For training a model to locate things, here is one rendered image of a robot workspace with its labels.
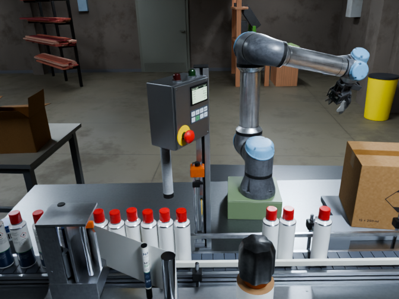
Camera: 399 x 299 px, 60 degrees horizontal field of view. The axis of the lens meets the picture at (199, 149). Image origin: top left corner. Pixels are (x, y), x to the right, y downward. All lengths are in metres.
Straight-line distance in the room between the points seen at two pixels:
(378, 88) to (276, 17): 4.45
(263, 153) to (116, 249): 0.66
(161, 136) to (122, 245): 0.34
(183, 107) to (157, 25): 8.52
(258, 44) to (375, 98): 4.43
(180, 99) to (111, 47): 8.96
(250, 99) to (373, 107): 4.33
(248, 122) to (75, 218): 0.82
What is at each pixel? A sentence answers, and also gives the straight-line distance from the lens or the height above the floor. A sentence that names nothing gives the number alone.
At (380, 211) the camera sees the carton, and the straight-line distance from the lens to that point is 1.49.
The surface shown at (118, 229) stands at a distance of 1.12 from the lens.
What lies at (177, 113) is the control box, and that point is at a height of 1.40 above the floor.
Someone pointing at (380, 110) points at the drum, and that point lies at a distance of 5.70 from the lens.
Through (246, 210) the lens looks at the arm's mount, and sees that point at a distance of 1.46.
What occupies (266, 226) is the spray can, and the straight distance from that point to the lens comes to 1.10.
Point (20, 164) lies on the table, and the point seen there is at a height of 0.78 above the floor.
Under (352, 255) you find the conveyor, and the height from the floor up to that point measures 0.88.
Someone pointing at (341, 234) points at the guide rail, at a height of 0.96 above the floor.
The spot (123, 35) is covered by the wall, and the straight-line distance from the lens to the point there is 9.74.
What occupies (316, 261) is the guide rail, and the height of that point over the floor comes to 0.91.
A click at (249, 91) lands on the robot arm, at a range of 1.44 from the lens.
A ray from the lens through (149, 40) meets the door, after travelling 9.53.
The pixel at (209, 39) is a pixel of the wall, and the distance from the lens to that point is 9.37.
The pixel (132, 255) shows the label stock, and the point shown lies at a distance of 1.06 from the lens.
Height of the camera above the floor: 1.67
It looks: 23 degrees down
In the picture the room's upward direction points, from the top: 2 degrees counter-clockwise
